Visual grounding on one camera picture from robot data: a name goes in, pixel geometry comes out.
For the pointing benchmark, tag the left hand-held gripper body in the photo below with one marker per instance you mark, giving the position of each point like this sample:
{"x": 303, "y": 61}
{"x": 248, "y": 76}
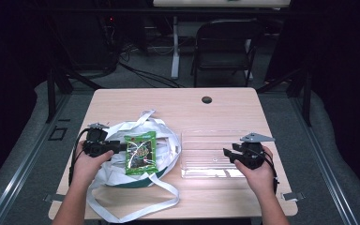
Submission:
{"x": 95, "y": 146}

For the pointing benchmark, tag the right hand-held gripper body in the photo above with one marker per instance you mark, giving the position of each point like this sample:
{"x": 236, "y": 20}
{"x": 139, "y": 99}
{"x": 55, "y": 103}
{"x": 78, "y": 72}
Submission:
{"x": 252, "y": 153}

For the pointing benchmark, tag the green snack packet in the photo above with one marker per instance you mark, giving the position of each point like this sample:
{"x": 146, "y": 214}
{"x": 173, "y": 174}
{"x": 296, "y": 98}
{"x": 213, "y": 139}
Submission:
{"x": 140, "y": 153}

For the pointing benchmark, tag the white tote bag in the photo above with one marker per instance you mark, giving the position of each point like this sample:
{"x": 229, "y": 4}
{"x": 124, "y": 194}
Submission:
{"x": 168, "y": 146}

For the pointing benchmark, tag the person's left hand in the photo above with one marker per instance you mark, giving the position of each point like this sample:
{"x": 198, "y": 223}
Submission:
{"x": 86, "y": 168}

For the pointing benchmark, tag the person's right hand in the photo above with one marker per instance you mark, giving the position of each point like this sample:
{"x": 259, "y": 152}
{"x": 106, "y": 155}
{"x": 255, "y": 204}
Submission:
{"x": 259, "y": 178}

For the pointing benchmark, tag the black metal stand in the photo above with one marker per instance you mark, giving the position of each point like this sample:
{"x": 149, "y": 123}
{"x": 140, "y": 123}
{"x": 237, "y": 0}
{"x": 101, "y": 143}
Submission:
{"x": 51, "y": 93}
{"x": 306, "y": 93}

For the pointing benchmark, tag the black folding chair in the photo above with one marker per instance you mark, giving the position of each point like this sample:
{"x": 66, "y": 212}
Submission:
{"x": 225, "y": 40}

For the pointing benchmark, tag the white table leg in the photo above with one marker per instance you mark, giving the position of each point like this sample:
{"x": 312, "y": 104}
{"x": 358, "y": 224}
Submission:
{"x": 175, "y": 50}

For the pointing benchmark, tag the grey table bracket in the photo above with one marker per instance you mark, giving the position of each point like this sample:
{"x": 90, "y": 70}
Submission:
{"x": 293, "y": 196}
{"x": 50, "y": 198}

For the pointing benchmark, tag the aluminium floor rail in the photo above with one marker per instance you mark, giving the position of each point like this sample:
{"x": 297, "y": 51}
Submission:
{"x": 325, "y": 168}
{"x": 28, "y": 159}

